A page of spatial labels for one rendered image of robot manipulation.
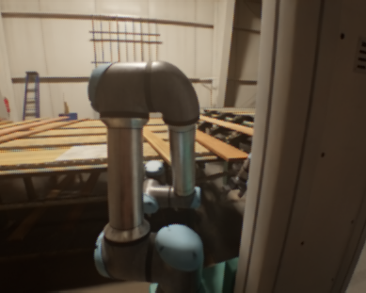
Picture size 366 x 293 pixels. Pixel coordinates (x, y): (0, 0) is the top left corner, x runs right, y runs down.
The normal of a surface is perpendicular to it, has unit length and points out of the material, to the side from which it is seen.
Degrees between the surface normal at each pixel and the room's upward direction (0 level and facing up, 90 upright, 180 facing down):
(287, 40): 90
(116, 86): 80
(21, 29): 86
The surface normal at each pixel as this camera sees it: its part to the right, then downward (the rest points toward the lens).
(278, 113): -0.95, 0.08
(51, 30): 0.23, 0.20
